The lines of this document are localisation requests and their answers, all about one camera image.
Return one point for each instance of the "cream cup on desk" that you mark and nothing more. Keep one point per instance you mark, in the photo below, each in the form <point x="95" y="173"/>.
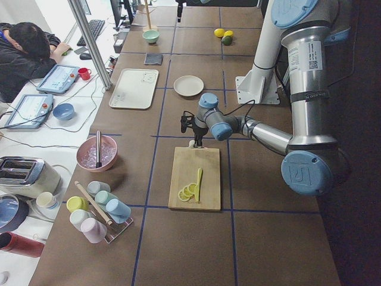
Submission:
<point x="47" y="200"/>

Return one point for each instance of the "light green cup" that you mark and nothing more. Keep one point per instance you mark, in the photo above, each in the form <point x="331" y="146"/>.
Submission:
<point x="103" y="197"/>

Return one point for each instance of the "green avocado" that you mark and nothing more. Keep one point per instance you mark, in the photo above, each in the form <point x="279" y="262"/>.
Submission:
<point x="226" y="40"/>

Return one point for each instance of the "teach pendant far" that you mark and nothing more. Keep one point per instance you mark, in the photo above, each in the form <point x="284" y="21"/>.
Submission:
<point x="59" y="79"/>

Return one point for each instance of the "white round plate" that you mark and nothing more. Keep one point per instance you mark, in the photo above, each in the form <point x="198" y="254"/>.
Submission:
<point x="188" y="86"/>

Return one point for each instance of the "yellow lemon lower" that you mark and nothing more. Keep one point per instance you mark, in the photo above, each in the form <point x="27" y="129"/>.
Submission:
<point x="229" y="33"/>

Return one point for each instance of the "seated person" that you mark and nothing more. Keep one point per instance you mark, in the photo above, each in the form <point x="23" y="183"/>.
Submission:
<point x="27" y="53"/>

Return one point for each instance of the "light blue cup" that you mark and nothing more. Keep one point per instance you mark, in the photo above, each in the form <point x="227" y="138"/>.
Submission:
<point x="118" y="211"/>

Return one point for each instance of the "yellow lemon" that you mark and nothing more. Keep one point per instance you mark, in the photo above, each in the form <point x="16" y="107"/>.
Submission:
<point x="229" y="33"/>
<point x="219" y="32"/>

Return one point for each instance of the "red mug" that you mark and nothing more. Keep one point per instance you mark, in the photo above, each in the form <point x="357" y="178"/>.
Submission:
<point x="84" y="73"/>

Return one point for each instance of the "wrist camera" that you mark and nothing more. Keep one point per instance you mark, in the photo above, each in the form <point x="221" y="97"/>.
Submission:
<point x="186" y="122"/>

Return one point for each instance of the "teach pendant near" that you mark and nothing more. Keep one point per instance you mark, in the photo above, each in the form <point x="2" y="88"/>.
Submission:
<point x="31" y="111"/>

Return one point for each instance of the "black computer mouse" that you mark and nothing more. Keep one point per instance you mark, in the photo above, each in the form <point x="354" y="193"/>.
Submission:
<point x="85" y="56"/>

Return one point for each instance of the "grey folded cloth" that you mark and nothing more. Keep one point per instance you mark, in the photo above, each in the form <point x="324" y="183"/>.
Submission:
<point x="153" y="59"/>

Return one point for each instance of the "yellow lemon upper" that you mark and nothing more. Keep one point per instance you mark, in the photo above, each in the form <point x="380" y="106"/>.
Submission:
<point x="219" y="32"/>

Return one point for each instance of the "teach pendant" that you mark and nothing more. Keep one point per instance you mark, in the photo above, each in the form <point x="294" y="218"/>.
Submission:
<point x="59" y="79"/>
<point x="31" y="111"/>

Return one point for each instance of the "silver toaster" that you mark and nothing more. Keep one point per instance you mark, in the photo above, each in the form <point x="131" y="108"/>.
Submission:
<point x="27" y="176"/>

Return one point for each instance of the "metal camera pole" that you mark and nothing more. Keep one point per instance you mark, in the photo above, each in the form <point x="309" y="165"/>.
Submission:
<point x="84" y="27"/>

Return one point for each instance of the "wooden mug tree stand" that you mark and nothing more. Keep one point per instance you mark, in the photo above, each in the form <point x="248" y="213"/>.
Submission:
<point x="149" y="25"/>

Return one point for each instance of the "yellow-green plastic knife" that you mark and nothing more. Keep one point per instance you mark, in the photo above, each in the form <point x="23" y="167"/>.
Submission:
<point x="198" y="184"/>

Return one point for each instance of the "bamboo cutting board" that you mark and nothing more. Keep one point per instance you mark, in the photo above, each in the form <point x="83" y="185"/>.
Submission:
<point x="184" y="172"/>

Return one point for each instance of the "blue bowl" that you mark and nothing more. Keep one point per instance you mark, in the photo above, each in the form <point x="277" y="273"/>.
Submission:
<point x="64" y="111"/>

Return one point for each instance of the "white steamed bun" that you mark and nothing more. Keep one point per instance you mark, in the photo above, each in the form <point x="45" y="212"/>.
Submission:
<point x="191" y="144"/>

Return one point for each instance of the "grey cup on rack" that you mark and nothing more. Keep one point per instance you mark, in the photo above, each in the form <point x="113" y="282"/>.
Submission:
<point x="96" y="186"/>

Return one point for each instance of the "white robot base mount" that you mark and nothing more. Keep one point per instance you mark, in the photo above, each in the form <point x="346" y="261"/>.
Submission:
<point x="259" y="85"/>

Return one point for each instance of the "steel ice tongs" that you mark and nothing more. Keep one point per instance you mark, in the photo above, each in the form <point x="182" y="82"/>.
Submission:
<point x="98" y="149"/>

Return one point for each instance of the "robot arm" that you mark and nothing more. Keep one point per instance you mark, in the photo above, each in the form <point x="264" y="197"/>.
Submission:
<point x="313" y="163"/>

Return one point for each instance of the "wire cup rack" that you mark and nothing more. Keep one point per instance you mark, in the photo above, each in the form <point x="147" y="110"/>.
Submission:
<point x="115" y="229"/>

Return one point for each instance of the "white bear serving tray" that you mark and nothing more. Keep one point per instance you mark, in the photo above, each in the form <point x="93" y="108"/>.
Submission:
<point x="134" y="89"/>

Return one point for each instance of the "pink bowl with ice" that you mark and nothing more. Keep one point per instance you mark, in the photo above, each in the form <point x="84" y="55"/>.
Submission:
<point x="94" y="158"/>

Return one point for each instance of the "yellow cup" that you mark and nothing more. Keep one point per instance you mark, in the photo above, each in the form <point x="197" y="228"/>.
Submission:
<point x="76" y="203"/>

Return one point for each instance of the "green bowl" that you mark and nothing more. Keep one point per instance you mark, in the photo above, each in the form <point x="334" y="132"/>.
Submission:
<point x="151" y="36"/>

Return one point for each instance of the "pink cup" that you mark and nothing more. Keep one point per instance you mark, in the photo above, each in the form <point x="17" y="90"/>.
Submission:
<point x="93" y="230"/>

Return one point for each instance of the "white cup on rack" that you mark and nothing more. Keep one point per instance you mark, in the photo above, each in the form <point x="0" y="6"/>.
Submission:
<point x="78" y="216"/>

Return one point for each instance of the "black power adapter box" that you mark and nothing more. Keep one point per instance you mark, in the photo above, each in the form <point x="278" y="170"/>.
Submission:
<point x="119" y="40"/>

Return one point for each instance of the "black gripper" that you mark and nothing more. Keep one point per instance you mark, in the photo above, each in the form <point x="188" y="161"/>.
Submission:
<point x="197" y="131"/>
<point x="179" y="8"/>

